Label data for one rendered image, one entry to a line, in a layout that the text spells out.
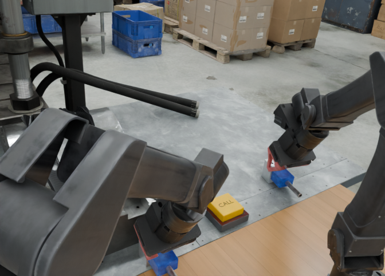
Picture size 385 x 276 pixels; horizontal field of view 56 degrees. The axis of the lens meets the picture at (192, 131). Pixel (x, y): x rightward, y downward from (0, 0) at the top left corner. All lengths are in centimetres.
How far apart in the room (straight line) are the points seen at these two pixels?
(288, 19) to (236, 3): 100
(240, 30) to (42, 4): 330
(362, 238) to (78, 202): 52
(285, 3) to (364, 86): 448
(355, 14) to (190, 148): 661
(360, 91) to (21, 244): 55
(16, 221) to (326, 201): 82
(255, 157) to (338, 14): 676
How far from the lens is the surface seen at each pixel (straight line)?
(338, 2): 775
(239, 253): 79
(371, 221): 66
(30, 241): 26
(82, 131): 32
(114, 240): 74
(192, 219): 54
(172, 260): 70
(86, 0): 145
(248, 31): 456
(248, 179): 99
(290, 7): 509
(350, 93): 69
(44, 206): 27
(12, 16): 126
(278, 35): 519
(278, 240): 84
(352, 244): 68
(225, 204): 83
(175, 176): 41
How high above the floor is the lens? 137
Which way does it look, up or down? 29 degrees down
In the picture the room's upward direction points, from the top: 5 degrees clockwise
